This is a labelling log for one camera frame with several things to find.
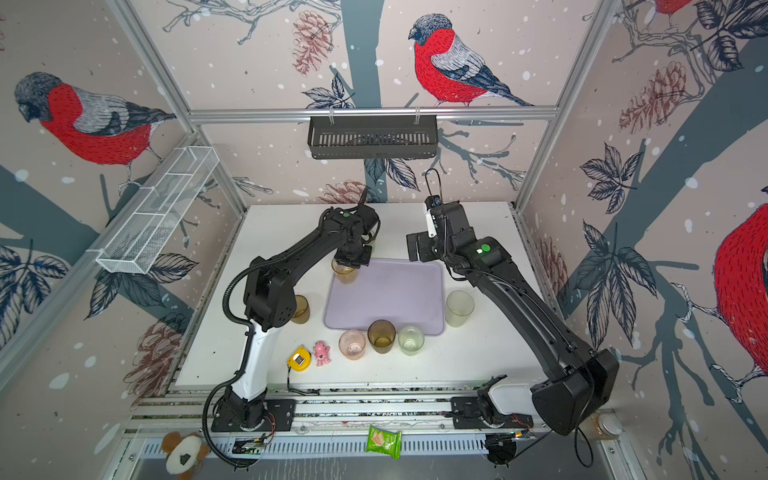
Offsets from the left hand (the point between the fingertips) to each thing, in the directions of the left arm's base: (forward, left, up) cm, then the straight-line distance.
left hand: (360, 265), depth 92 cm
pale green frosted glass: (-12, -30, -5) cm, 33 cm away
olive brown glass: (-19, -7, -8) cm, 22 cm away
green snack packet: (-45, -8, -7) cm, 46 cm away
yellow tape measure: (-26, +16, -8) cm, 31 cm away
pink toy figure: (-25, +10, -7) cm, 27 cm away
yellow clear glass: (0, +5, -4) cm, 7 cm away
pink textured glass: (-21, +2, -9) cm, 23 cm away
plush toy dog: (-47, +38, -7) cm, 60 cm away
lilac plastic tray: (-5, -14, -8) cm, 17 cm away
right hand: (-4, -18, +18) cm, 25 cm away
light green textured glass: (-20, -15, -8) cm, 27 cm away
